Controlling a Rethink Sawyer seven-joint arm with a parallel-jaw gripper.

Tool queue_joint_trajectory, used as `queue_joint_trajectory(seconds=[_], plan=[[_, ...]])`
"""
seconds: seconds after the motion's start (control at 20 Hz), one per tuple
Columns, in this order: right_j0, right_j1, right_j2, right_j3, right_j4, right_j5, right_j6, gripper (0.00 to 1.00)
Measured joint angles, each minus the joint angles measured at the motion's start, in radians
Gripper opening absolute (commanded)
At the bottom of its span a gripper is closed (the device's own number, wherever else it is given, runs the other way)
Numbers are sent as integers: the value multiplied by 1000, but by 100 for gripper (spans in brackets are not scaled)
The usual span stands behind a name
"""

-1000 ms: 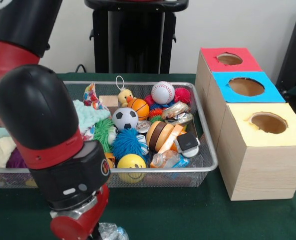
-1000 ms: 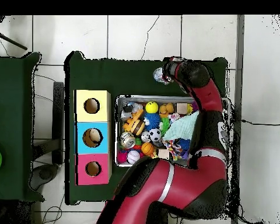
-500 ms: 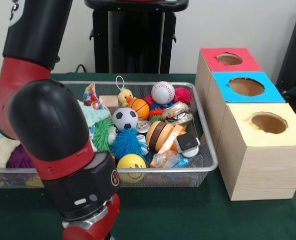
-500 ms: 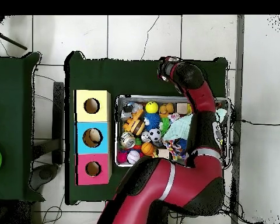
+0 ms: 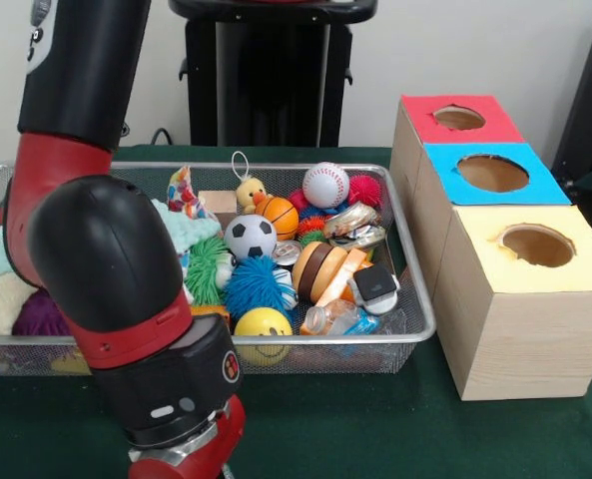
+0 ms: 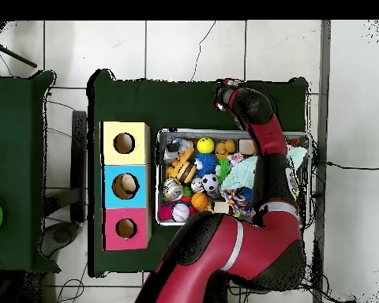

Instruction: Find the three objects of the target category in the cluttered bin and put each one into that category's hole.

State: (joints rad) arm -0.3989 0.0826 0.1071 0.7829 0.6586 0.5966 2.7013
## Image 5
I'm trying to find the white baseball with red stitching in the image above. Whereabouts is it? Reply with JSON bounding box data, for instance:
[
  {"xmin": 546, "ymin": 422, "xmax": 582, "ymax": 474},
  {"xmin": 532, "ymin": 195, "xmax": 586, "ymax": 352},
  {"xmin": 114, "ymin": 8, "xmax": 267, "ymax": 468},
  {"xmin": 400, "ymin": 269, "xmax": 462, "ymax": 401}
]
[{"xmin": 301, "ymin": 161, "xmax": 350, "ymax": 209}]

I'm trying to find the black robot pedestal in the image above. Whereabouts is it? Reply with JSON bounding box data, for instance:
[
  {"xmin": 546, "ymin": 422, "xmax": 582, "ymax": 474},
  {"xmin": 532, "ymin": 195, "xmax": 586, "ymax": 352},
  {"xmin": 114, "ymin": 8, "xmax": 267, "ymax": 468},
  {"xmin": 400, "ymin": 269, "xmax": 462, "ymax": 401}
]
[{"xmin": 168, "ymin": 0, "xmax": 379, "ymax": 148}]

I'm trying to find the green fuzzy puffer ball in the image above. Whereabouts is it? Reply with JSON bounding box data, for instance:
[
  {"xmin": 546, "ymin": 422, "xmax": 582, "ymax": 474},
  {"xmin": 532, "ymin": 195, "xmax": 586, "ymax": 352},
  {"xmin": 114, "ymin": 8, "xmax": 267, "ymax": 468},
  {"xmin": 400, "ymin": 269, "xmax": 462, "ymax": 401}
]
[{"xmin": 184, "ymin": 236, "xmax": 237, "ymax": 305}]

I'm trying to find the mint green knitted cloth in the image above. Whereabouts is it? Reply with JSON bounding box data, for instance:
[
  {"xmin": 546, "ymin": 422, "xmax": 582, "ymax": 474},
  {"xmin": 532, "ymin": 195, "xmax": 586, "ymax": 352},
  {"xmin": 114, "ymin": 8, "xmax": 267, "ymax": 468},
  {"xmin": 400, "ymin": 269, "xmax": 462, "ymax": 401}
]
[{"xmin": 0, "ymin": 198, "xmax": 223, "ymax": 281}]

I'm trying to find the wooden box with three holes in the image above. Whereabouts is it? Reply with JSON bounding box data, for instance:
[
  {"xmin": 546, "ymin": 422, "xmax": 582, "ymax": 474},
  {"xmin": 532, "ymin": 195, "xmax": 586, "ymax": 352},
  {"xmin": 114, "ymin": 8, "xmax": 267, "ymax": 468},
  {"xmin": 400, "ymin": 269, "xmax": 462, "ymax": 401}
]
[{"xmin": 388, "ymin": 94, "xmax": 592, "ymax": 402}]

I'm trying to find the small orange basketball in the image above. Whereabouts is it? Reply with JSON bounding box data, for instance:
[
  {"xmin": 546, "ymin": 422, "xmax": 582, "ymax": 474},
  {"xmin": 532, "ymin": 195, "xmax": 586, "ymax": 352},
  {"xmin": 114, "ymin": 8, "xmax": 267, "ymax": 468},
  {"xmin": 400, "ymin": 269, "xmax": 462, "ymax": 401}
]
[{"xmin": 255, "ymin": 196, "xmax": 300, "ymax": 240}]

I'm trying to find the toy hamburger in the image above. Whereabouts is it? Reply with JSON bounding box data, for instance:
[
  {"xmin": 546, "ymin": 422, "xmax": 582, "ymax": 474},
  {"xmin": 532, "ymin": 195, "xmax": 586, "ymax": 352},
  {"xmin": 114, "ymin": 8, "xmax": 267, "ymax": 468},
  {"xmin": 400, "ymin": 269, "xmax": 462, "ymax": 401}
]
[{"xmin": 291, "ymin": 240, "xmax": 349, "ymax": 304}]

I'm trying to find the wire mesh bin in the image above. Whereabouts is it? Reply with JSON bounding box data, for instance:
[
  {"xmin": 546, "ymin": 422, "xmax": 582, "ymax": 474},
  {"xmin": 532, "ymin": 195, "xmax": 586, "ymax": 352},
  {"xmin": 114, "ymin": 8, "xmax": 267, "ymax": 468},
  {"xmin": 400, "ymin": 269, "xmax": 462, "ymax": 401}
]
[{"xmin": 0, "ymin": 160, "xmax": 437, "ymax": 376}]

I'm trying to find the yellow smiley ball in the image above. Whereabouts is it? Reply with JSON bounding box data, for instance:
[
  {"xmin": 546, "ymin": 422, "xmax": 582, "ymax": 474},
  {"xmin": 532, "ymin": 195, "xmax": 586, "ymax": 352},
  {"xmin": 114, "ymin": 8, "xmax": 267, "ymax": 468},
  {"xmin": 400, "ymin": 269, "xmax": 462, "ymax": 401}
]
[{"xmin": 234, "ymin": 306, "xmax": 295, "ymax": 368}]

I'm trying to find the yellow duck plush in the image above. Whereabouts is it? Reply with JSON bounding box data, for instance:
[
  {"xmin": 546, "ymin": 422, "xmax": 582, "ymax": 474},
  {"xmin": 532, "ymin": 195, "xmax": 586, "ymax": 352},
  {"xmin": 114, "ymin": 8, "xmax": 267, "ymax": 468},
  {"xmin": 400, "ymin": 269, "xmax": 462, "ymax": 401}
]
[{"xmin": 231, "ymin": 150, "xmax": 272, "ymax": 215}]

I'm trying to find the purple spiky ball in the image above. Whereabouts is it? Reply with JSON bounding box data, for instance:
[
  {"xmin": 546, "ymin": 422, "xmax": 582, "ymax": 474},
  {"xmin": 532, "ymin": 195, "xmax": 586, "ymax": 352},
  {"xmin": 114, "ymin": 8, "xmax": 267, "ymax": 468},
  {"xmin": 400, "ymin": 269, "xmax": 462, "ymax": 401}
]
[{"xmin": 12, "ymin": 288, "xmax": 72, "ymax": 336}]

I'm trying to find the small wooden cube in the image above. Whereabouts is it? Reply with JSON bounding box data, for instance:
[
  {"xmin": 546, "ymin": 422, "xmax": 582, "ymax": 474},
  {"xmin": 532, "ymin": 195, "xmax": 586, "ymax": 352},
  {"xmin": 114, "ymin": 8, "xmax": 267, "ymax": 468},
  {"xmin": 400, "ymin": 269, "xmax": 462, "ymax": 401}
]
[{"xmin": 198, "ymin": 189, "xmax": 239, "ymax": 230}]

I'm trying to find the blue fuzzy puffer ball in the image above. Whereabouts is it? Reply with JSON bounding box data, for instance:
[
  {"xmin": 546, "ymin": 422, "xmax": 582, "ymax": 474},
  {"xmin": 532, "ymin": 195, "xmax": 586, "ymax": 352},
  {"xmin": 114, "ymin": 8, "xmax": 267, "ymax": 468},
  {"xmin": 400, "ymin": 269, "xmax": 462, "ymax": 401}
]
[{"xmin": 224, "ymin": 254, "xmax": 299, "ymax": 323}]

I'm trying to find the black and white soccer ball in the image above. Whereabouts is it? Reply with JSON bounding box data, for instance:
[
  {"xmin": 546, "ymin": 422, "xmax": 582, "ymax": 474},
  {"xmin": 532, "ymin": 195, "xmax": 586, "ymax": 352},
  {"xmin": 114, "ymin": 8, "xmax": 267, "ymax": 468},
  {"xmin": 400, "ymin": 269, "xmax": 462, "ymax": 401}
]
[{"xmin": 224, "ymin": 213, "xmax": 279, "ymax": 260}]

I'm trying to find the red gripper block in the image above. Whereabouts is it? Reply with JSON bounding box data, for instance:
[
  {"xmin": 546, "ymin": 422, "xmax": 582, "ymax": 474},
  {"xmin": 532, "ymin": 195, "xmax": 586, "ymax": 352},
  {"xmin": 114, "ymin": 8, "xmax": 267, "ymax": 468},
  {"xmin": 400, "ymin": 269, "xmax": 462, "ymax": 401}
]
[{"xmin": 127, "ymin": 393, "xmax": 248, "ymax": 479}]

